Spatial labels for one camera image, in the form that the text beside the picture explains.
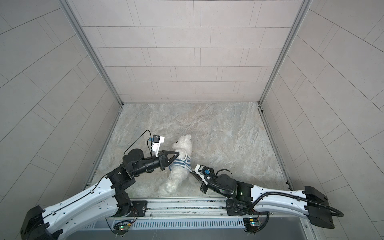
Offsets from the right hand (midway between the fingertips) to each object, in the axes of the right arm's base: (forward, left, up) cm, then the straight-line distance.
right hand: (191, 177), depth 69 cm
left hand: (+6, +4, +9) cm, 12 cm away
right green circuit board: (-18, -26, -14) cm, 35 cm away
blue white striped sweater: (+5, +3, +6) cm, 8 cm away
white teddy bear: (-2, +5, +6) cm, 8 cm away
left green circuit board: (-16, +31, -9) cm, 36 cm away
